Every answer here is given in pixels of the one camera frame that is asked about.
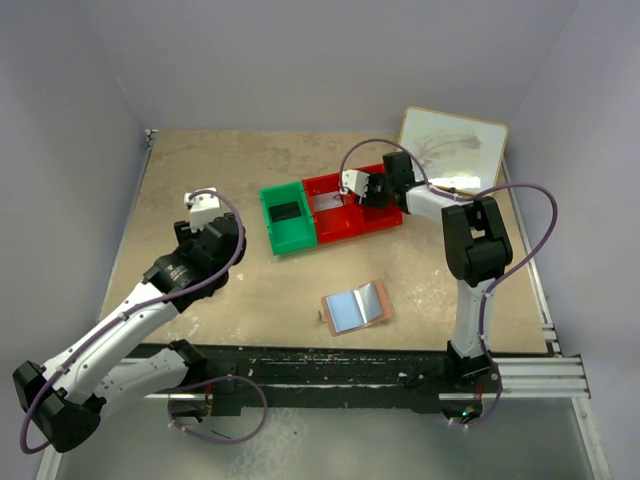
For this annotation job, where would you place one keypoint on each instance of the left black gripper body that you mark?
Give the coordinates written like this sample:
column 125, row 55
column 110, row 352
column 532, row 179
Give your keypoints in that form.
column 183, row 232

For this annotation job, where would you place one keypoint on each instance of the silver striped card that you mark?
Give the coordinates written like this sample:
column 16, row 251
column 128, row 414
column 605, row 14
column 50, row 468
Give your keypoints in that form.
column 327, row 201

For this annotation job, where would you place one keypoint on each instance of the pink leather card holder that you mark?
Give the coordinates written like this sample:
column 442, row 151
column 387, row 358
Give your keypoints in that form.
column 356, row 309

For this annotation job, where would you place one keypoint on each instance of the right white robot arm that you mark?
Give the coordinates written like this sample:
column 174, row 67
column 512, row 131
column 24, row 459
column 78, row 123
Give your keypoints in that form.
column 477, row 250

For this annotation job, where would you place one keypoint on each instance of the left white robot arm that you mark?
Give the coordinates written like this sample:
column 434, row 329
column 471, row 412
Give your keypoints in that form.
column 66, row 395

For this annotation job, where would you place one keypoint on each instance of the black card in green bin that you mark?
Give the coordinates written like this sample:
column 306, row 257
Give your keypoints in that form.
column 285, row 211

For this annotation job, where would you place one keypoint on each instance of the right red plastic bin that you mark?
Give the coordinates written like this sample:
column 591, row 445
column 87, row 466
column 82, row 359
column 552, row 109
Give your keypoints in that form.
column 380, row 220

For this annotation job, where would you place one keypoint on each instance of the red plastic bin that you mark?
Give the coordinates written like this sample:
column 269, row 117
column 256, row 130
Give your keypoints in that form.
column 336, row 224
column 380, row 220

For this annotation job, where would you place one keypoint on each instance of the middle red plastic bin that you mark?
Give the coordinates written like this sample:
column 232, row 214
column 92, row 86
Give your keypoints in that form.
column 336, row 224

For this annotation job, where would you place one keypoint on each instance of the small framed whiteboard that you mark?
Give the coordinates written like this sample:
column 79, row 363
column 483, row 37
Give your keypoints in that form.
column 454, row 151

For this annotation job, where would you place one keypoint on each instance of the green plastic bin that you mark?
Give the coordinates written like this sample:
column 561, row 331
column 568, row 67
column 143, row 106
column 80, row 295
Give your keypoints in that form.
column 294, row 234

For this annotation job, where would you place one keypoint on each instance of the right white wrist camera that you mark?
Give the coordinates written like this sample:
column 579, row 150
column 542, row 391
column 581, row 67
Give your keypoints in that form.
column 354, row 182

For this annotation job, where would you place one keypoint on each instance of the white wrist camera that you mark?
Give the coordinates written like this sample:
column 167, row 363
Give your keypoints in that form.
column 354, row 182
column 203, row 205

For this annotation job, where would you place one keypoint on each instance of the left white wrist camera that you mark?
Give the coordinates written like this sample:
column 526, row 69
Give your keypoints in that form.
column 203, row 205

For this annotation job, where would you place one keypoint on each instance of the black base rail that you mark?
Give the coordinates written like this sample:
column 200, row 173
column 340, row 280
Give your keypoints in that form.
column 305, row 378

